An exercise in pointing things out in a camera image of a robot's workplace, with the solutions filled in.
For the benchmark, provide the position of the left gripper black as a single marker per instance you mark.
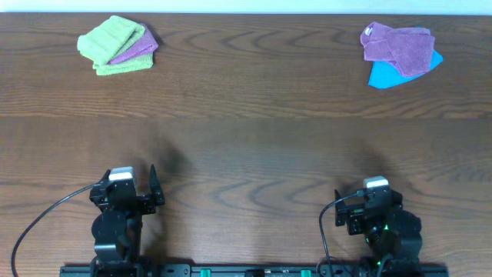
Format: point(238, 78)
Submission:
point(125, 197)

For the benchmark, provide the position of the green folded cloth bottom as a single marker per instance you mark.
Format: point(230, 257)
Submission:
point(132, 65)

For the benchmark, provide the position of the purple folded cloth in stack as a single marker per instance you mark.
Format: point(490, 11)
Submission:
point(145, 45)

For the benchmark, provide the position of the green folded cloth top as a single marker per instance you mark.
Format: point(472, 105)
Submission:
point(109, 39)

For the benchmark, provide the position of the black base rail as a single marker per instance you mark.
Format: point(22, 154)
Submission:
point(185, 270)

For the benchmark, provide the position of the purple microfiber cloth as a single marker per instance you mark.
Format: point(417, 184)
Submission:
point(409, 50)

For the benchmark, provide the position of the green folded cloth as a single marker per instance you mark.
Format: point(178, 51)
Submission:
point(132, 65)
point(109, 39)

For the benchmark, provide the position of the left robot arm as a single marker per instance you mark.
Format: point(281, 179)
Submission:
point(117, 230)

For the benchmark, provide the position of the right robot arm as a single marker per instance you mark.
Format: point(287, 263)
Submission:
point(392, 234)

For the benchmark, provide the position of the blue cloth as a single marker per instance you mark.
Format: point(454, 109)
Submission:
point(383, 75)

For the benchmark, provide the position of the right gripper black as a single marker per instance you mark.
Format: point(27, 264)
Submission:
point(354, 215)

